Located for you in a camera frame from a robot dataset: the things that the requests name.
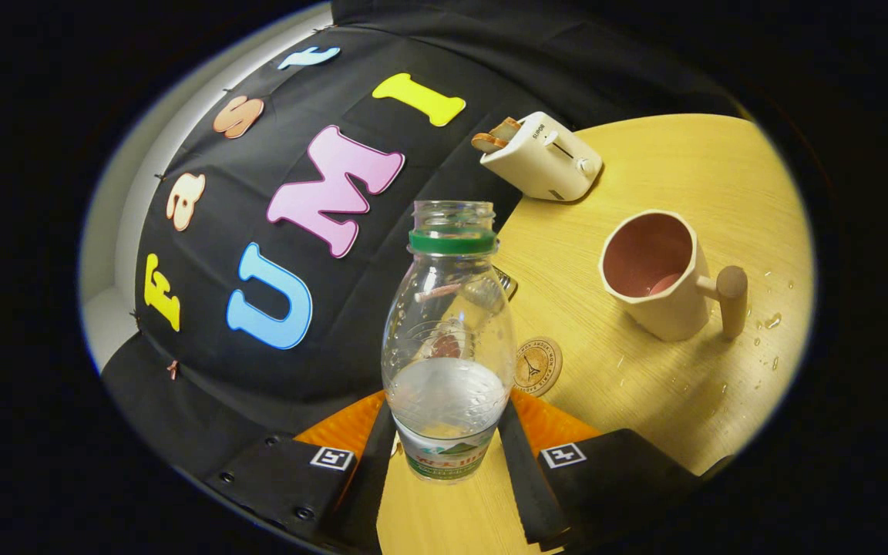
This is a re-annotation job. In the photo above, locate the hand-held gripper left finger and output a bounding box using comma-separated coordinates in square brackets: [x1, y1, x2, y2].
[203, 390, 399, 554]

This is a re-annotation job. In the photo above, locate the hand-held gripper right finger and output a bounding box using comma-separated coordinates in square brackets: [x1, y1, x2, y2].
[495, 388, 705, 552]

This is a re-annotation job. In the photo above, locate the round cork coaster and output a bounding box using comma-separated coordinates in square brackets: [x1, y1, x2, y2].
[512, 336, 564, 398]

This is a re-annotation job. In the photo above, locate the clear plastic juice bottle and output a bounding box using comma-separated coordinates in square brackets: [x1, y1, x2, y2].
[381, 200, 518, 483]

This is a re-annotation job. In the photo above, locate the cream cup with wooden handle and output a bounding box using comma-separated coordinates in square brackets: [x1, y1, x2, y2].
[598, 210, 750, 342]

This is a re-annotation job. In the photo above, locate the black backdrop cloth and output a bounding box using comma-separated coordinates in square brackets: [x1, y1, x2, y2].
[101, 0, 745, 494]

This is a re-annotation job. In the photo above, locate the wooden table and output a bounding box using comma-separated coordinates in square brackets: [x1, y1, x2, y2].
[376, 114, 815, 555]

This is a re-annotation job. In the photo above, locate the white toaster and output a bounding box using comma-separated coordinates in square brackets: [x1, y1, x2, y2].
[479, 111, 604, 203]

